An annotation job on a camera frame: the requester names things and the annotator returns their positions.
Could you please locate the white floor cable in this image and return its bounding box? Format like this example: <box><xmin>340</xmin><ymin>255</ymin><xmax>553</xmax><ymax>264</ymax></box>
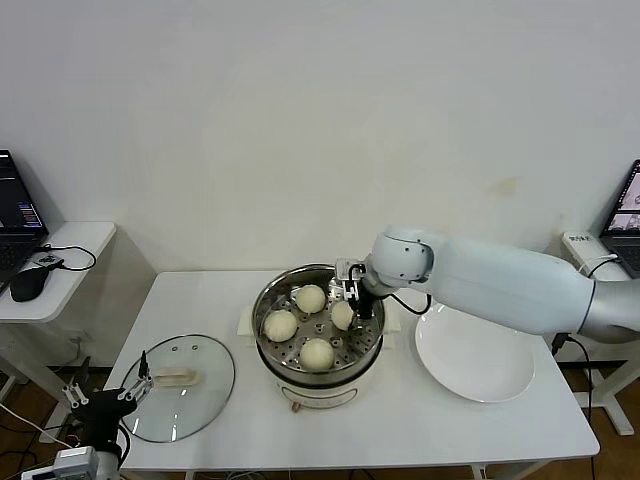
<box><xmin>0</xmin><ymin>402</ymin><xmax>76</xmax><ymax>454</ymax></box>

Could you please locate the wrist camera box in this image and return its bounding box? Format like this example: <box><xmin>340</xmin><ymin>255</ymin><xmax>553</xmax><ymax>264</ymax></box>
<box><xmin>52</xmin><ymin>447</ymin><xmax>99</xmax><ymax>480</ymax></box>
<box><xmin>334</xmin><ymin>257</ymin><xmax>369</xmax><ymax>284</ymax></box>

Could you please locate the white electric cooker pot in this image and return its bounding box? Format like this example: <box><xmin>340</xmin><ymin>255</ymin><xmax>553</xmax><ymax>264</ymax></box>
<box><xmin>236</xmin><ymin>302</ymin><xmax>403</xmax><ymax>415</ymax></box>

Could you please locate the white laptop cable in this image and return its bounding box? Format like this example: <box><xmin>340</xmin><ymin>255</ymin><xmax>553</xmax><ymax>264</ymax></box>
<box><xmin>577</xmin><ymin>254</ymin><xmax>617</xmax><ymax>274</ymax></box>

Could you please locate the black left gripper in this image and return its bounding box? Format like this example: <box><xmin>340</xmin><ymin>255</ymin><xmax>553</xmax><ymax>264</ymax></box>
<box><xmin>62</xmin><ymin>351</ymin><xmax>155</xmax><ymax>446</ymax></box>

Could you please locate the glass lid with cream handle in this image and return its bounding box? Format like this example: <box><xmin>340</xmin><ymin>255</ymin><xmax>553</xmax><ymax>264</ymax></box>
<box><xmin>117</xmin><ymin>333</ymin><xmax>237</xmax><ymax>444</ymax></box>

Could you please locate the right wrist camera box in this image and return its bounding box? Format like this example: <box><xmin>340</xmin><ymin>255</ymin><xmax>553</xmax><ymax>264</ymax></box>
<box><xmin>334</xmin><ymin>257</ymin><xmax>369</xmax><ymax>284</ymax></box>

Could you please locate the perforated steel steamer basket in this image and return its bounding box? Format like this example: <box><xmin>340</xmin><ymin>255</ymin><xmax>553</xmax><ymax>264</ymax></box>
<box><xmin>251</xmin><ymin>263</ymin><xmax>387</xmax><ymax>377</ymax></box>

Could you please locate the grey laptop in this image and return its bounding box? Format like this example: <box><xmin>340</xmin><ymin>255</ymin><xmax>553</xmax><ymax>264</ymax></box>
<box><xmin>598</xmin><ymin>159</ymin><xmax>640</xmax><ymax>280</ymax></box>

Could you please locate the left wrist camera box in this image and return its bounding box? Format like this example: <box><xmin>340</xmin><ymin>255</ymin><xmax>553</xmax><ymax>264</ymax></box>
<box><xmin>52</xmin><ymin>447</ymin><xmax>99</xmax><ymax>480</ymax></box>

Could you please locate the black computer mouse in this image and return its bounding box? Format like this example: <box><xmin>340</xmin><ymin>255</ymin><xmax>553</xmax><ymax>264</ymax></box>
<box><xmin>10</xmin><ymin>268</ymin><xmax>50</xmax><ymax>304</ymax></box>

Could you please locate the white steamed baozi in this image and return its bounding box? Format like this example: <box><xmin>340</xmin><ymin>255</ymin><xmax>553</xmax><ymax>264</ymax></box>
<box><xmin>330</xmin><ymin>301</ymin><xmax>355</xmax><ymax>331</ymax></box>
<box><xmin>263</xmin><ymin>310</ymin><xmax>299</xmax><ymax>344</ymax></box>
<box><xmin>294</xmin><ymin>284</ymin><xmax>327</xmax><ymax>315</ymax></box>
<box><xmin>299</xmin><ymin>338</ymin><xmax>335</xmax><ymax>372</ymax></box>

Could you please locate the white round plate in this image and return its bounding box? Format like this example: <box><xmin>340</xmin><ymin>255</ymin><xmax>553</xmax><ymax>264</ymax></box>
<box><xmin>413</xmin><ymin>302</ymin><xmax>535</xmax><ymax>404</ymax></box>

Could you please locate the black laptop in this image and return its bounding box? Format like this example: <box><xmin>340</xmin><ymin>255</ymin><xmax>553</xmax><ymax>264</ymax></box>
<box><xmin>0</xmin><ymin>149</ymin><xmax>51</xmax><ymax>296</ymax></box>

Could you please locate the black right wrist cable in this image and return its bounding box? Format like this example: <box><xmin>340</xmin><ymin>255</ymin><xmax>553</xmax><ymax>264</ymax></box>
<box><xmin>387</xmin><ymin>292</ymin><xmax>434</xmax><ymax>317</ymax></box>

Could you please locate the black adapter floor cable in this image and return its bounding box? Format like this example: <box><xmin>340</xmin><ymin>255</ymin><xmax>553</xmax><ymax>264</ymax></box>
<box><xmin>564</xmin><ymin>334</ymin><xmax>599</xmax><ymax>451</ymax></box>

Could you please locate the white side table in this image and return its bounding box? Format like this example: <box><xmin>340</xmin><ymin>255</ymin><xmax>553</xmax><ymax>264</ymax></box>
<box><xmin>0</xmin><ymin>222</ymin><xmax>119</xmax><ymax>446</ymax></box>
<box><xmin>559</xmin><ymin>232</ymin><xmax>640</xmax><ymax>436</ymax></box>

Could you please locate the black hub cable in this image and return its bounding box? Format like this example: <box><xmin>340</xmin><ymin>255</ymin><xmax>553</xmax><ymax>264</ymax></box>
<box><xmin>33</xmin><ymin>243</ymin><xmax>97</xmax><ymax>274</ymax></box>

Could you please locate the black laptop adapter cable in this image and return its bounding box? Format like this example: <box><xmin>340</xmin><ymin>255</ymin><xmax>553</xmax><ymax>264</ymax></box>
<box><xmin>582</xmin><ymin>254</ymin><xmax>619</xmax><ymax>281</ymax></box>

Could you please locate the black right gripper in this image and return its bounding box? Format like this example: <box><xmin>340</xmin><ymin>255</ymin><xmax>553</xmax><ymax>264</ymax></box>
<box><xmin>341</xmin><ymin>264</ymin><xmax>379</xmax><ymax>321</ymax></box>

